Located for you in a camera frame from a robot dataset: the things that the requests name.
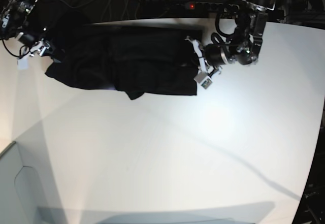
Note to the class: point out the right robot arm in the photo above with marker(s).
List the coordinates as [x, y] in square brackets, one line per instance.
[15, 24]

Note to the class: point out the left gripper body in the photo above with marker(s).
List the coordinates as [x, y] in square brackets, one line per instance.
[204, 66]

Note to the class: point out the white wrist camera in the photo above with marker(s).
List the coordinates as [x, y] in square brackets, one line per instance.
[203, 80]
[22, 63]

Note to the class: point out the black T-shirt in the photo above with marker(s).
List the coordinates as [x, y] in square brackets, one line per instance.
[132, 59]

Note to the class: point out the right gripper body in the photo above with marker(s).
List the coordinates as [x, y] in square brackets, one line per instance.
[41, 48]

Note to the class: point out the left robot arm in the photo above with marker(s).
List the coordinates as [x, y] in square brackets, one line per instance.
[242, 46]

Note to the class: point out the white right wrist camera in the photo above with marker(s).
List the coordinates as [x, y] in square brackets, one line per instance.
[22, 63]

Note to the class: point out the black power strip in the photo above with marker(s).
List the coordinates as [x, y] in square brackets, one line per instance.
[209, 7]

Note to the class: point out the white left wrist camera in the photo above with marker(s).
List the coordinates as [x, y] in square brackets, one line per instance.
[203, 80]

